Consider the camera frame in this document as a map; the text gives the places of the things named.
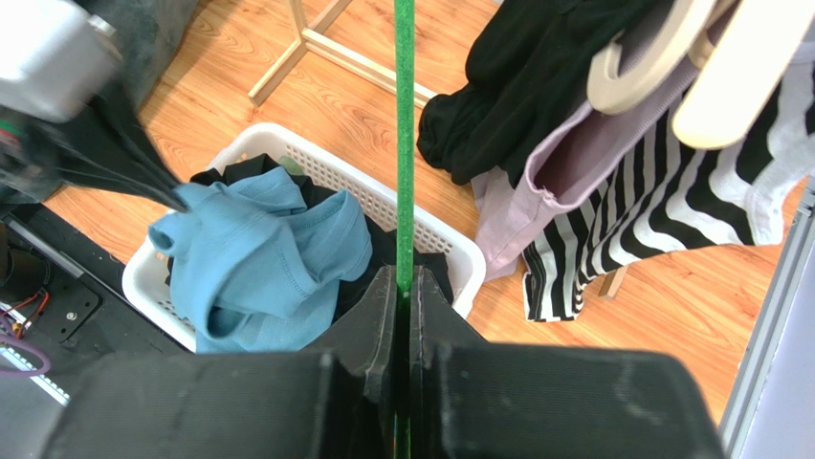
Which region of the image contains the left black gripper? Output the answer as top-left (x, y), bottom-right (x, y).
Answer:
top-left (1, 82), bottom-right (187, 212)

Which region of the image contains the green tank top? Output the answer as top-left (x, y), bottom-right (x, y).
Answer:
top-left (277, 156), bottom-right (306, 176)

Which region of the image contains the grey zebra cushion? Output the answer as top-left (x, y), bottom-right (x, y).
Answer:
top-left (77, 0), bottom-right (198, 106)

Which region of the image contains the black white striped tank top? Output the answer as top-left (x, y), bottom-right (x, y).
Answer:
top-left (523, 39), bottom-right (814, 322)

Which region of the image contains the white plastic basket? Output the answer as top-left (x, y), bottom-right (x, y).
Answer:
top-left (121, 122), bottom-right (486, 352)

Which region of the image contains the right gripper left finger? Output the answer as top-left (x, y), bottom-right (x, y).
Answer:
top-left (42, 267), bottom-right (396, 458)

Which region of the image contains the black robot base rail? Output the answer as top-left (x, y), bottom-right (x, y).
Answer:
top-left (1, 205), bottom-right (185, 404)

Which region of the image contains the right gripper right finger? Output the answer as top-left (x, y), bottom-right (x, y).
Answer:
top-left (410, 268), bottom-right (724, 458)

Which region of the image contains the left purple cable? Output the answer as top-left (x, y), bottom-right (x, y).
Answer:
top-left (0, 334), bottom-right (53, 378)

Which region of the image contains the green plastic hanger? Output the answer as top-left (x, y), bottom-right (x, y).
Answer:
top-left (393, 0), bottom-right (415, 458)

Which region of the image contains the black tank top on cream hanger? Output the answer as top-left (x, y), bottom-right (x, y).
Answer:
top-left (417, 0), bottom-right (657, 186)

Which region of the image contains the light wooden hanger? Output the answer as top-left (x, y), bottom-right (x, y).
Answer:
top-left (672, 1), bottom-right (814, 149)

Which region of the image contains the wooden clothes rack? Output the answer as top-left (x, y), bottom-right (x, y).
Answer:
top-left (247, 0), bottom-right (631, 301)

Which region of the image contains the cream plastic hanger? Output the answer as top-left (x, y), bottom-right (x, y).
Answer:
top-left (586, 1), bottom-right (716, 115)

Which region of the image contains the blue tank top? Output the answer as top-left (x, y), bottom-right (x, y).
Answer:
top-left (148, 168), bottom-right (372, 354)

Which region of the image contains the aluminium frame post right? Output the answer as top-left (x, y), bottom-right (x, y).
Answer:
top-left (719, 180), bottom-right (814, 458)

